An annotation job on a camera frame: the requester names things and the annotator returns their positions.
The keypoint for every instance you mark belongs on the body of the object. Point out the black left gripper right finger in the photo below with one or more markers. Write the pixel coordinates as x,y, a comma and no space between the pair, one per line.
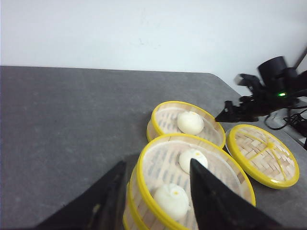
217,207

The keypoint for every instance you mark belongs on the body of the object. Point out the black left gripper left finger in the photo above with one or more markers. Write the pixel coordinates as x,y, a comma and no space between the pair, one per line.
99,208

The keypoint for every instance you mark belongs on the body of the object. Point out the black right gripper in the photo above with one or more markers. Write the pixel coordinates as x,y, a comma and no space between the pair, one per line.
278,87

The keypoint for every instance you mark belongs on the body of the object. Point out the bamboo steamer basket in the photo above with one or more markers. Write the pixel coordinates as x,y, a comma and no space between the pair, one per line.
131,221
158,164
163,121

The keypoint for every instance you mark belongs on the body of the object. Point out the woven bamboo steamer lid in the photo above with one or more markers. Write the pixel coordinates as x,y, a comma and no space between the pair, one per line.
262,156

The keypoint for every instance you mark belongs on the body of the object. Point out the large white bun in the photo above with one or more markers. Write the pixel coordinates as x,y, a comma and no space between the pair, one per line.
190,122

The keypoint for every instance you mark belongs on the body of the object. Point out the white bun back middle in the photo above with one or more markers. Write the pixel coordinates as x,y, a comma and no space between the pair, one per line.
173,200

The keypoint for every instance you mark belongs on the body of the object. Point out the white bun back left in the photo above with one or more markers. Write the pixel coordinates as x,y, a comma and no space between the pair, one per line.
189,154

